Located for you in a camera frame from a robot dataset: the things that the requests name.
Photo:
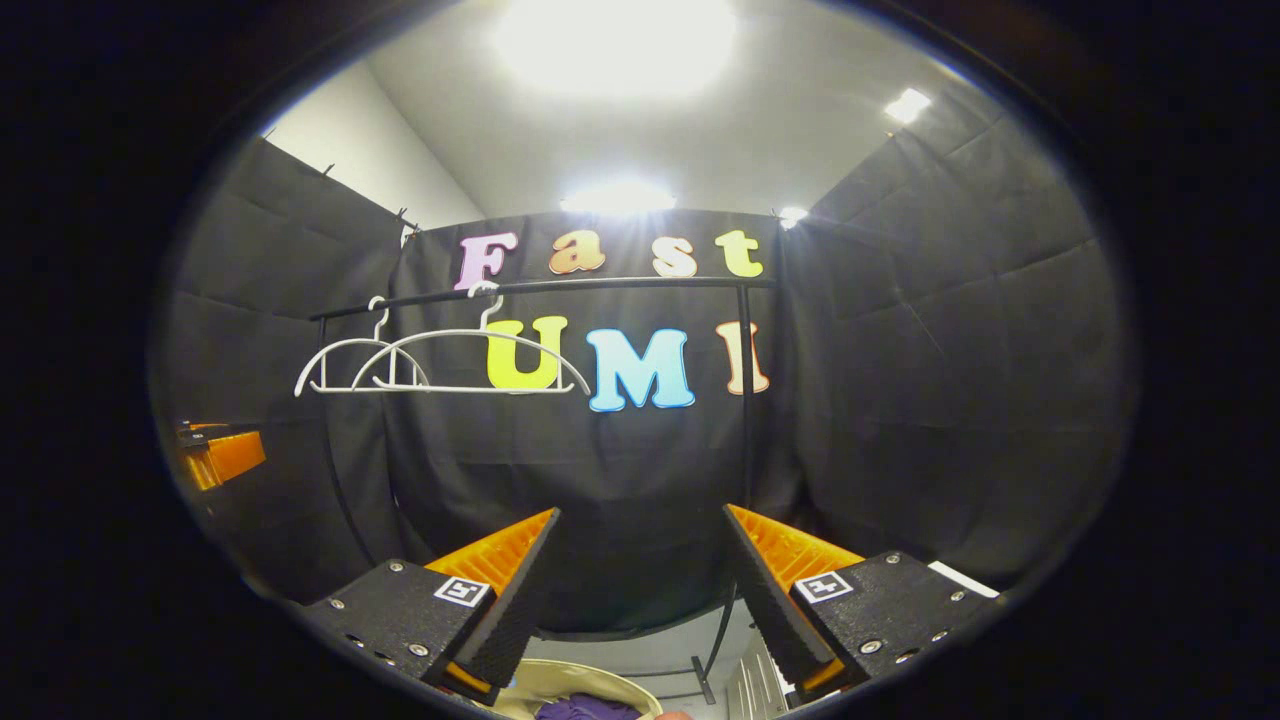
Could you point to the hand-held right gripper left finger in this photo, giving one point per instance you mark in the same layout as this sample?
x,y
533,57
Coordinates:
x,y
520,590

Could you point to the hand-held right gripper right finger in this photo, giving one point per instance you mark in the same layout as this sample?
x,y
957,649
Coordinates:
x,y
765,590

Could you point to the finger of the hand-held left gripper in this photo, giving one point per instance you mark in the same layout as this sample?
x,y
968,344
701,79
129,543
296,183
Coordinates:
x,y
230,458

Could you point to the beige laundry hamper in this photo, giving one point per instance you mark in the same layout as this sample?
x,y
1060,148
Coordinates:
x,y
530,690

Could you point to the purple knit jacket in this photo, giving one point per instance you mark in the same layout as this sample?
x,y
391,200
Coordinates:
x,y
585,710

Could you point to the white plastic hanger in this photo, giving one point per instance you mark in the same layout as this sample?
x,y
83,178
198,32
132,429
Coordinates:
x,y
345,342
480,333

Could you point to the black clothes rack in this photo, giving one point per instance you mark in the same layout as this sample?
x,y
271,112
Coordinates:
x,y
747,420

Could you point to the grey ribbed panel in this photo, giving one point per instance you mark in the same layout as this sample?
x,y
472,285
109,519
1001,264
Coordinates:
x,y
755,685

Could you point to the black backdrop cloth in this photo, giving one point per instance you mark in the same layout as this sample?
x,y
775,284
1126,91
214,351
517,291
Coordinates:
x,y
950,350

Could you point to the ceiling light panel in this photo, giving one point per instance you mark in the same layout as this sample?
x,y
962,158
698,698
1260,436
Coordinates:
x,y
907,105
617,198
615,45

